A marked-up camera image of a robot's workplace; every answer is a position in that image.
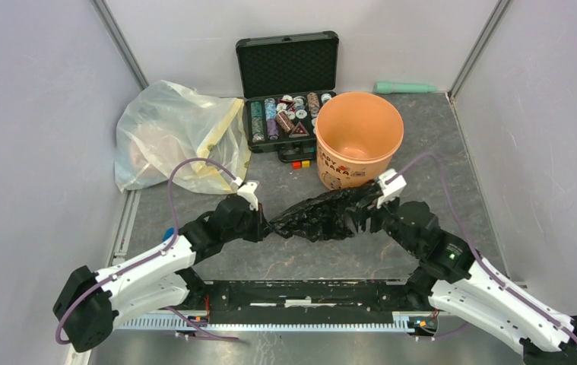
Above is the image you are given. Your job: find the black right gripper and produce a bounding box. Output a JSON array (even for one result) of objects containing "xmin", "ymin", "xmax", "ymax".
[{"xmin": 344, "ymin": 189, "xmax": 420, "ymax": 256}]

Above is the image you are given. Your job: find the black trash bag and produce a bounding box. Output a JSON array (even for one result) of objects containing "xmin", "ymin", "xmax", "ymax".
[{"xmin": 269, "ymin": 182, "xmax": 382, "ymax": 243}]

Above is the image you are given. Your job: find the orange capybara trash bin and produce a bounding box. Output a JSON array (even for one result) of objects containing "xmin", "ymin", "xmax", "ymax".
[{"xmin": 314, "ymin": 92, "xmax": 404, "ymax": 190}]

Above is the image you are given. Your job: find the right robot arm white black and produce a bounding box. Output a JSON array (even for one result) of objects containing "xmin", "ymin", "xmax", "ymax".
[{"xmin": 345, "ymin": 200, "xmax": 577, "ymax": 364}]

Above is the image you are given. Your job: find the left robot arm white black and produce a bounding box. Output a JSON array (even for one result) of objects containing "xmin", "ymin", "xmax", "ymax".
[{"xmin": 53, "ymin": 194, "xmax": 268, "ymax": 352}]

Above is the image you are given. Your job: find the blue small object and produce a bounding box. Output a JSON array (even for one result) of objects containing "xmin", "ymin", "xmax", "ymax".
[{"xmin": 162, "ymin": 227, "xmax": 176, "ymax": 243}]

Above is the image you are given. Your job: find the red triangle dealer button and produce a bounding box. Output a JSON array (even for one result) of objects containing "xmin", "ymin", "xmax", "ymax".
[{"xmin": 289, "ymin": 122, "xmax": 310, "ymax": 138}]

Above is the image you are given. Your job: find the translucent yellowish plastic bag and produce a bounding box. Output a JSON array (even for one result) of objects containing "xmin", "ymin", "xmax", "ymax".
[{"xmin": 114, "ymin": 81, "xmax": 251, "ymax": 195}]

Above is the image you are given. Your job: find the black poker chip case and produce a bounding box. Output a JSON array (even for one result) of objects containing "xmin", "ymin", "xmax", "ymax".
[{"xmin": 235, "ymin": 30, "xmax": 339, "ymax": 163}]

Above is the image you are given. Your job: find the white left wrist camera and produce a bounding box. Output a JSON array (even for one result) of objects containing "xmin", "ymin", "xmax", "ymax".
[{"xmin": 230, "ymin": 178, "xmax": 259, "ymax": 211}]

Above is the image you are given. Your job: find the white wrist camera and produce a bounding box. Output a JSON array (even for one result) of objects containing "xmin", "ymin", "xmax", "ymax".
[
  {"xmin": 376, "ymin": 168, "xmax": 407, "ymax": 209},
  {"xmin": 230, "ymin": 178, "xmax": 259, "ymax": 211}
]

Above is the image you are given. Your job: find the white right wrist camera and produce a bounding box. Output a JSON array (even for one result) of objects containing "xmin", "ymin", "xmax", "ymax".
[{"xmin": 376, "ymin": 168, "xmax": 407, "ymax": 209}]

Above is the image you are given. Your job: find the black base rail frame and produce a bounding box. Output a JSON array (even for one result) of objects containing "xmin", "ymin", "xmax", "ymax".
[{"xmin": 66, "ymin": 278, "xmax": 526, "ymax": 336}]

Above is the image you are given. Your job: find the mint green handle tool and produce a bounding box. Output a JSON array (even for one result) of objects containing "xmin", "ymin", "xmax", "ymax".
[{"xmin": 374, "ymin": 81, "xmax": 437, "ymax": 94}]

